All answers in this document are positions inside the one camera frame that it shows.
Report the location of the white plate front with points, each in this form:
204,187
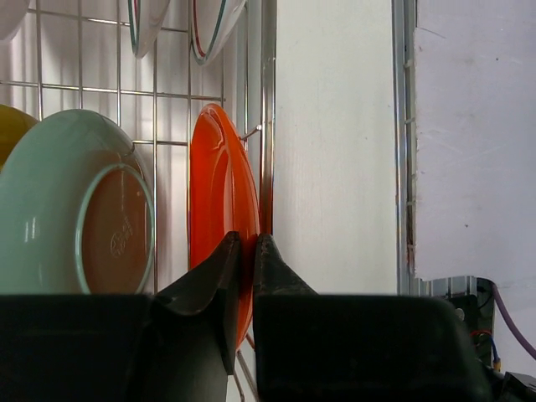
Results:
212,24

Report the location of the yellow plate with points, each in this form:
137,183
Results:
14,124

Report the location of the aluminium front rail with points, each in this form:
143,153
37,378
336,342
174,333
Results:
404,18

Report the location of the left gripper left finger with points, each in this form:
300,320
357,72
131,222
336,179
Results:
195,319

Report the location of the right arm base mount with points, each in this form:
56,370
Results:
477,303

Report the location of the white plate rear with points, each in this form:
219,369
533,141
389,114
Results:
12,13

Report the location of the metal wire dish rack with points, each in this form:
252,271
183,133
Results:
77,55

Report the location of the teal plate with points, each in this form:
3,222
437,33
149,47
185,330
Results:
77,214

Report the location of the orange plate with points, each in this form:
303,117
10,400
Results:
223,199

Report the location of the white plate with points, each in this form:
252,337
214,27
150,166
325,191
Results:
212,24
146,18
12,13

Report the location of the white plate middle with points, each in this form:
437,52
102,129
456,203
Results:
146,18

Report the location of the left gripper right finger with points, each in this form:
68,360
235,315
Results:
318,347

